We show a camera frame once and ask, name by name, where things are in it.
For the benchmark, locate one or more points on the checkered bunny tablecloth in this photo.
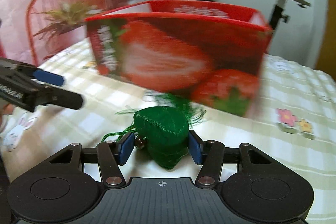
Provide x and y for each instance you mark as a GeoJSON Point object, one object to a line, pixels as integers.
{"type": "Point", "coordinates": [292, 120]}

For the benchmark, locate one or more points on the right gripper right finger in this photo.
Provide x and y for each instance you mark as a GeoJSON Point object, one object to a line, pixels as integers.
{"type": "Point", "coordinates": [209, 154]}

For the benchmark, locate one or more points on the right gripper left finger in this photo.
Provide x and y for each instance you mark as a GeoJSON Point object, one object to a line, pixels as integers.
{"type": "Point", "coordinates": [110, 156]}

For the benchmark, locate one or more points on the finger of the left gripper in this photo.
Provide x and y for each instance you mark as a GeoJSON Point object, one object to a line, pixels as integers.
{"type": "Point", "coordinates": [50, 95]}
{"type": "Point", "coordinates": [48, 77]}

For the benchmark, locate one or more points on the person's left hand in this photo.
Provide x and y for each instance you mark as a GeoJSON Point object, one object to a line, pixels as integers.
{"type": "Point", "coordinates": [6, 110]}

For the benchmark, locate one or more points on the wooden door panel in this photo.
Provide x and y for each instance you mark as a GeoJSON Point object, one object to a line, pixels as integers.
{"type": "Point", "coordinates": [326, 59]}

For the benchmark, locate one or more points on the red strawberry cardboard box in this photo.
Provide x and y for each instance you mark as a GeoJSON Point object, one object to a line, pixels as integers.
{"type": "Point", "coordinates": [206, 52]}

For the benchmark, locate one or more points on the green plush pouch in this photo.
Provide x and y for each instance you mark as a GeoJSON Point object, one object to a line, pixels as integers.
{"type": "Point", "coordinates": [164, 127]}

